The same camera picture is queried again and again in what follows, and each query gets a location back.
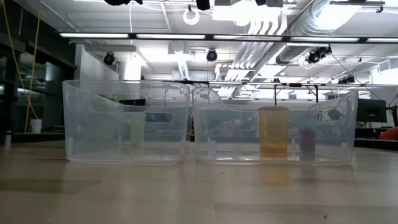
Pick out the clear plastic storage bin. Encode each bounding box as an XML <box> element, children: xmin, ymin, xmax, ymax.
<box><xmin>192</xmin><ymin>87</ymin><xmax>359</xmax><ymax>166</ymax></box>
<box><xmin>62</xmin><ymin>80</ymin><xmax>191</xmax><ymax>166</ymax></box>

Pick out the yellow-green pill bottle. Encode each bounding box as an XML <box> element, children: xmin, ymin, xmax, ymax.
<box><xmin>129</xmin><ymin>111</ymin><xmax>146</xmax><ymax>154</ymax></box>

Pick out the large amber pill bottle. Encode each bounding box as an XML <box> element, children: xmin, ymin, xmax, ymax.
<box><xmin>257</xmin><ymin>106</ymin><xmax>289</xmax><ymax>159</ymax></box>

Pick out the dark red pill bottle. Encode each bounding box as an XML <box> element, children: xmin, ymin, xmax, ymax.
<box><xmin>298</xmin><ymin>126</ymin><xmax>317</xmax><ymax>156</ymax></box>

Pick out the black beam with light strips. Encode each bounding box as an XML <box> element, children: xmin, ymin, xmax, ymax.
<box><xmin>58</xmin><ymin>31</ymin><xmax>398</xmax><ymax>45</ymax></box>

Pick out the black spotlight cluster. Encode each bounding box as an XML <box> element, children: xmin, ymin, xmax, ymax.
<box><xmin>306</xmin><ymin>45</ymin><xmax>333</xmax><ymax>65</ymax></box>

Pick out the black monitor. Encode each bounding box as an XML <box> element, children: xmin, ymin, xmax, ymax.
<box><xmin>356</xmin><ymin>98</ymin><xmax>387</xmax><ymax>123</ymax></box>

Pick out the white cylindrical container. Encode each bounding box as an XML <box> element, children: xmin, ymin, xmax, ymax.
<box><xmin>29</xmin><ymin>118</ymin><xmax>43</xmax><ymax>134</ymax></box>

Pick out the person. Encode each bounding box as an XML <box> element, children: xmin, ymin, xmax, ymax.
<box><xmin>378</xmin><ymin>126</ymin><xmax>398</xmax><ymax>141</ymax></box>

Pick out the white cable coil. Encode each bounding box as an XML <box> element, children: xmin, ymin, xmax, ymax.
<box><xmin>182</xmin><ymin>8</ymin><xmax>201</xmax><ymax>26</ymax></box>

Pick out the black gantry frame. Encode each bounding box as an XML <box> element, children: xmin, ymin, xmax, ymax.
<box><xmin>163</xmin><ymin>80</ymin><xmax>398</xmax><ymax>106</ymax></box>

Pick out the yellow cable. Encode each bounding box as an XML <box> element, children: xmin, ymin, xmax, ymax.
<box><xmin>24</xmin><ymin>0</ymin><xmax>42</xmax><ymax>126</ymax></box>
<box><xmin>1</xmin><ymin>0</ymin><xmax>40</xmax><ymax>121</ymax></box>

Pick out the black aluminium table frame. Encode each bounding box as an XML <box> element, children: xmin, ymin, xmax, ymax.
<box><xmin>0</xmin><ymin>133</ymin><xmax>398</xmax><ymax>149</ymax></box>

